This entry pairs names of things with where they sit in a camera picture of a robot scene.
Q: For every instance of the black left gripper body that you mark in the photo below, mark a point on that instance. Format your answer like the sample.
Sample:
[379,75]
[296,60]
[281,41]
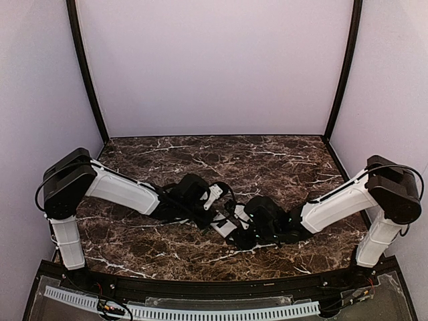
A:
[207,220]

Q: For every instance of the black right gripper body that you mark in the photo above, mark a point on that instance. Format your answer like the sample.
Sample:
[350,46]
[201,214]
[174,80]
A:
[239,237]

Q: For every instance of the white and red remote control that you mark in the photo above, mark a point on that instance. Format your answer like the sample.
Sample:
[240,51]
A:
[222,225]

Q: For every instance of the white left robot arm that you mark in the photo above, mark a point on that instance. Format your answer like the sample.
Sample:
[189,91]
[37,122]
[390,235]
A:
[78,175]

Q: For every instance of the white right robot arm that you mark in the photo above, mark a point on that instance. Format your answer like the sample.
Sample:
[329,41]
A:
[395,189]

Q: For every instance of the white slotted cable duct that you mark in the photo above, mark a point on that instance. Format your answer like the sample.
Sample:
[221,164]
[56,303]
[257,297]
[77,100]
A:
[134,311]

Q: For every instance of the black left corner post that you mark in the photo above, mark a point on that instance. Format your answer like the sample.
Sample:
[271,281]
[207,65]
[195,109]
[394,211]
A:
[85,70]

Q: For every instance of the black corner post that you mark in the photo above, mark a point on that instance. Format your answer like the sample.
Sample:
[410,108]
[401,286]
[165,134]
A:
[85,70]
[345,70]

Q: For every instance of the black right corner post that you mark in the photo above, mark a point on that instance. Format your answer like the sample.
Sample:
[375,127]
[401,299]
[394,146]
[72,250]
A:
[345,70]

